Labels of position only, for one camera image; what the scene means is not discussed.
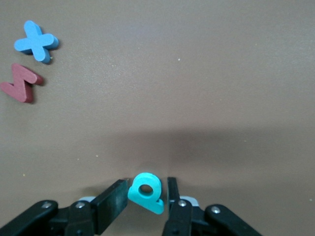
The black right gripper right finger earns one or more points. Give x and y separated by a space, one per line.
179 221

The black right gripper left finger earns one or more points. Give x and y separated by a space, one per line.
110 204

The teal letter b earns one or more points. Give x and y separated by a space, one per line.
147 201

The brown paper table cover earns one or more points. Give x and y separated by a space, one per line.
172 73

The red letter z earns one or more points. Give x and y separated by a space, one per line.
19 83

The blue letter x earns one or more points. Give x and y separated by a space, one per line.
35 43

